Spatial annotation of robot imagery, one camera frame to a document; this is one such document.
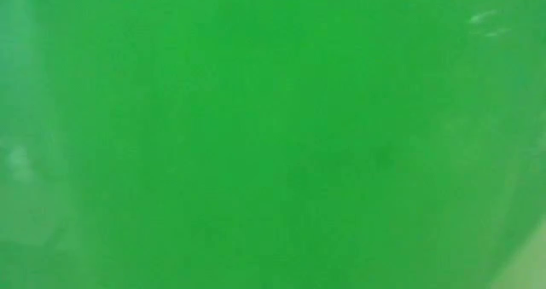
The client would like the green mini bowl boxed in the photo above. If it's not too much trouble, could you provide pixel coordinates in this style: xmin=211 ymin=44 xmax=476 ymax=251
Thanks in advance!
xmin=0 ymin=0 xmax=546 ymax=289

